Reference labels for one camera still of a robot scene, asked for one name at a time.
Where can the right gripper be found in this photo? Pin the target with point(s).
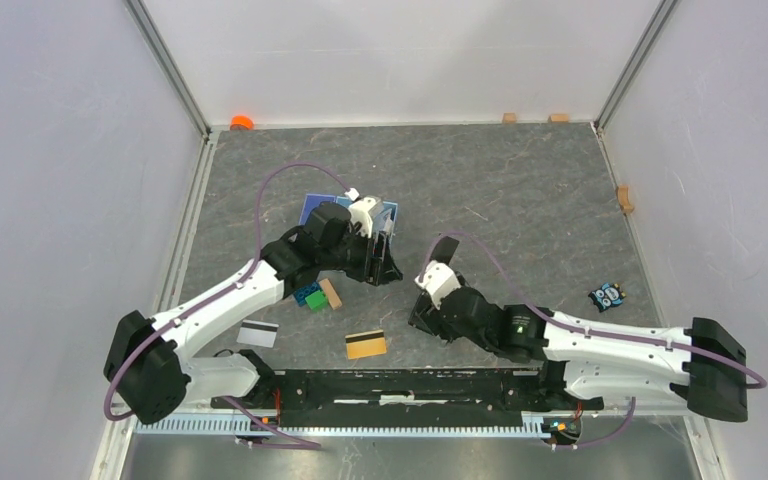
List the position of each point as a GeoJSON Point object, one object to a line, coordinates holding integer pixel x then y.
{"type": "Point", "coordinates": [428, 314]}

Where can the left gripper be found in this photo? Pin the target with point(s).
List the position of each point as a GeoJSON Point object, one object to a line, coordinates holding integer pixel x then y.
{"type": "Point", "coordinates": [376, 271]}

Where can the gold credit card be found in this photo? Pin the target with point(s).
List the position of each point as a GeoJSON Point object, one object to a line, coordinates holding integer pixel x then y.
{"type": "Point", "coordinates": [365, 344]}

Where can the silver credit card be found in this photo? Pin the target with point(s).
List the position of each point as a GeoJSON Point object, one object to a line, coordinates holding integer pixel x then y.
{"type": "Point", "coordinates": [257, 333]}

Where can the black card holder wallet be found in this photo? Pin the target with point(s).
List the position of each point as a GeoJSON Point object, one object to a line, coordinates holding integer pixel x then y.
{"type": "Point", "coordinates": [444, 249]}

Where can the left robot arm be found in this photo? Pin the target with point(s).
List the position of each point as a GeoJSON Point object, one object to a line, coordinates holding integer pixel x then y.
{"type": "Point", "coordinates": [153, 363]}

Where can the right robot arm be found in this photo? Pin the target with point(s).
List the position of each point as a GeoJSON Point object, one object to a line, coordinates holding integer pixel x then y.
{"type": "Point", "coordinates": [699, 368]}

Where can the light blue bin with cards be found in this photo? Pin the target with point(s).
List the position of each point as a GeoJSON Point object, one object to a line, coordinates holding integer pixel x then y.
{"type": "Point", "coordinates": [385, 221]}

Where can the green toy brick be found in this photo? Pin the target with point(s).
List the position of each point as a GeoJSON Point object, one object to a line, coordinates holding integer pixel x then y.
{"type": "Point", "coordinates": [317, 301]}

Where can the blue toy brick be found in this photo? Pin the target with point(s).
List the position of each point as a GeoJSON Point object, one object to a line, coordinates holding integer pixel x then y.
{"type": "Point", "coordinates": [302, 293]}

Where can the purple plastic bin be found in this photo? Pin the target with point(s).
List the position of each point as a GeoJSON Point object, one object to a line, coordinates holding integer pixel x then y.
{"type": "Point", "coordinates": [312, 201]}

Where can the blue owl toy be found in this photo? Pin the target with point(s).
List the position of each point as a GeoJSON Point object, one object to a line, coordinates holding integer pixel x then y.
{"type": "Point", "coordinates": [607, 296]}

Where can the orange round object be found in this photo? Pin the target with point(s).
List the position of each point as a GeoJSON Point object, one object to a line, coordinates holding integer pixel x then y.
{"type": "Point", "coordinates": [241, 122]}

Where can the wooden arch block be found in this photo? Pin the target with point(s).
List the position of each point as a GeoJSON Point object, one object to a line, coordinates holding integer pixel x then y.
{"type": "Point", "coordinates": [624, 199]}

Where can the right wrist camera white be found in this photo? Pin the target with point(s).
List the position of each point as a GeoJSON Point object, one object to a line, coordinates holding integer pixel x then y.
{"type": "Point", "coordinates": [437, 280]}

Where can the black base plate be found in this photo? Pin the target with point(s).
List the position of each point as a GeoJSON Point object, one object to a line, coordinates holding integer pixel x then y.
{"type": "Point", "coordinates": [397, 398]}

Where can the aluminium frame rail left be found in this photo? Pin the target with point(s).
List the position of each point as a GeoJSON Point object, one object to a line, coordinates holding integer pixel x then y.
{"type": "Point", "coordinates": [114, 444]}

